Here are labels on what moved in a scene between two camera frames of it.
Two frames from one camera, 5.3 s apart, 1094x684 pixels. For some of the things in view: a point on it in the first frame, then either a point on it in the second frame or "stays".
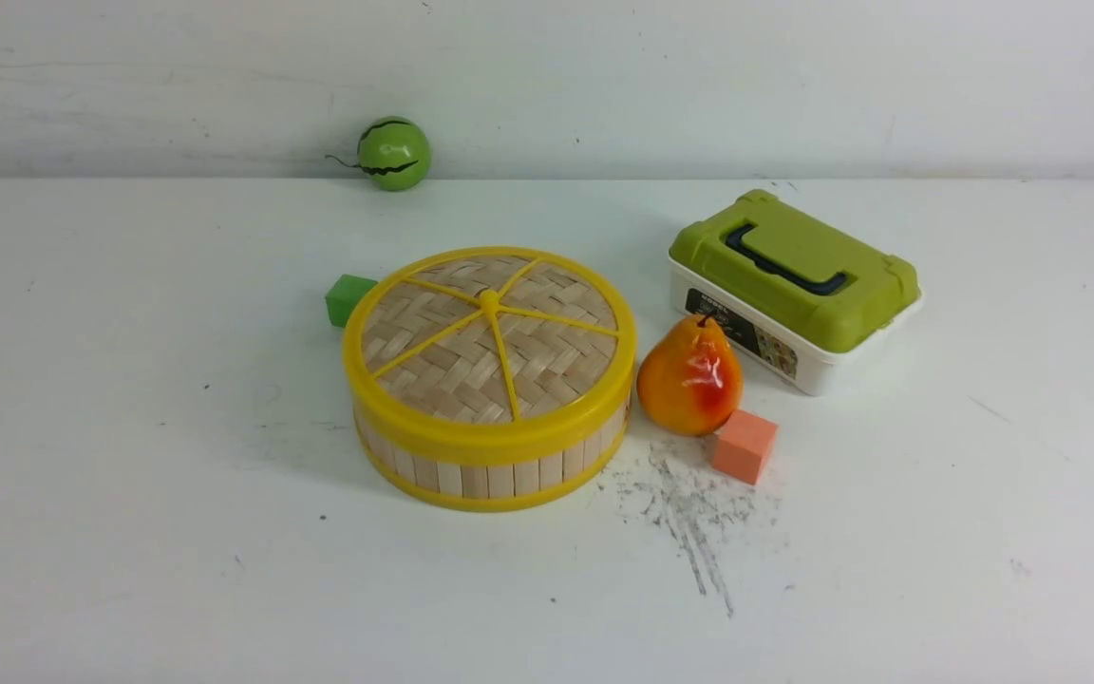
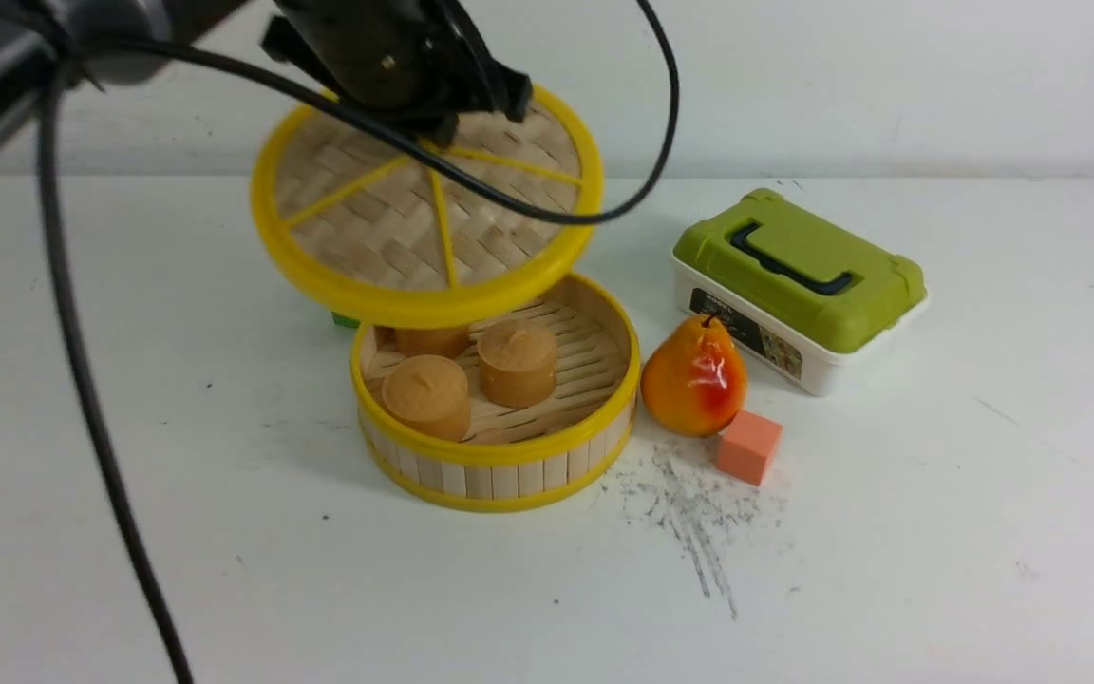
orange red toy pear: (693, 386) stays
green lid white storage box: (801, 299) stays
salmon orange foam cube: (742, 446) stays
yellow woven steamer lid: (488, 350) -> (363, 229)
